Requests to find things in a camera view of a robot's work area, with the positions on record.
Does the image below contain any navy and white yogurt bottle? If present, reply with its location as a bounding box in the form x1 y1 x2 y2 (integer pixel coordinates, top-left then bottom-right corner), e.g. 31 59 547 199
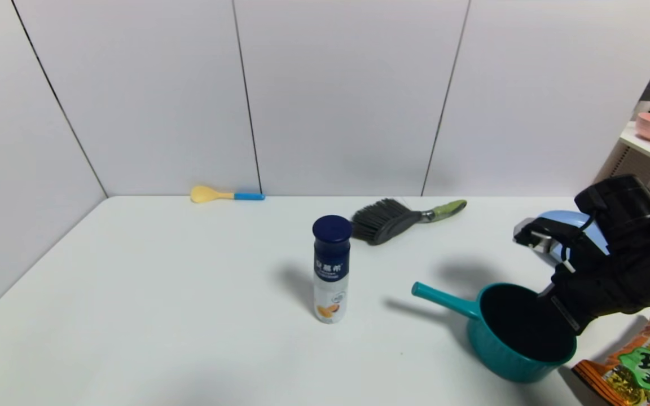
311 214 353 324

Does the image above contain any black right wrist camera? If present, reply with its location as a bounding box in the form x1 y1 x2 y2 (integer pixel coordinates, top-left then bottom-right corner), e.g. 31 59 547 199
575 175 650 233

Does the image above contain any orange and green snack bag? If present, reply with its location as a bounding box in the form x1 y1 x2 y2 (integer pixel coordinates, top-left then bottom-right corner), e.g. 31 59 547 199
571 312 650 406

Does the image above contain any teal saucepan with handle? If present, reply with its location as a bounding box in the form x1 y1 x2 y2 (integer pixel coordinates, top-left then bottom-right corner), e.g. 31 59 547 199
411 282 578 384

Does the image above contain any blue plate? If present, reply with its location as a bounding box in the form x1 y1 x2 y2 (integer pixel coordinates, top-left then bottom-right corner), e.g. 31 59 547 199
520 210 611 267

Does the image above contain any yellow spoon with blue handle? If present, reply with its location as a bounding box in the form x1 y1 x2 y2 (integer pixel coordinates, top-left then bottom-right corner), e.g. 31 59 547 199
190 186 266 204

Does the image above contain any black brush with green handle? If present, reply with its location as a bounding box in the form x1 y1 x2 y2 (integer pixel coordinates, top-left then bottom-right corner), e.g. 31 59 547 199
350 198 468 246

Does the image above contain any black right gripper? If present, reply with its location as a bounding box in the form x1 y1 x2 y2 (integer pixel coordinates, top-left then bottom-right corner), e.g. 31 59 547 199
515 268 622 340

